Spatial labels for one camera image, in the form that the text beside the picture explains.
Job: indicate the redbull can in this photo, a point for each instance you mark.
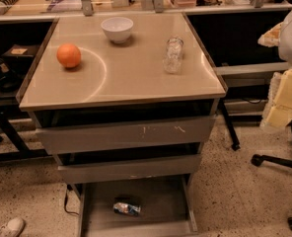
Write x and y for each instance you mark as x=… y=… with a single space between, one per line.
x=126 y=208

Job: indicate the grey drawer cabinet with counter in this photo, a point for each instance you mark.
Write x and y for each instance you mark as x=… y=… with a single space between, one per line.
x=121 y=83

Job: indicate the grey top drawer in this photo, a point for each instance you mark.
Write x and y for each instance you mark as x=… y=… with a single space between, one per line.
x=123 y=135

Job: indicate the grey middle drawer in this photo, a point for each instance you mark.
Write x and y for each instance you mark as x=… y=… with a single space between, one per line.
x=127 y=170

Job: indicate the grey open bottom drawer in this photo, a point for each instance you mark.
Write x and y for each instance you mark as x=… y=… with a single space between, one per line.
x=166 y=210

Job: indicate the white bowl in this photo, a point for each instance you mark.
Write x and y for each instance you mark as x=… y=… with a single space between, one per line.
x=117 y=29

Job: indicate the orange fruit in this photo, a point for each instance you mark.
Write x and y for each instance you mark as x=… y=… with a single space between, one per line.
x=68 y=55

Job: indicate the black desk leg with caster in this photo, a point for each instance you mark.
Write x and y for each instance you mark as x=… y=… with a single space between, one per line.
x=232 y=132

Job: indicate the black box with label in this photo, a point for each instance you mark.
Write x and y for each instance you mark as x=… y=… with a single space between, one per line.
x=20 y=57

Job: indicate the white sneaker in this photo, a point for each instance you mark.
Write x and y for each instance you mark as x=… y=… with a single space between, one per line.
x=12 y=228

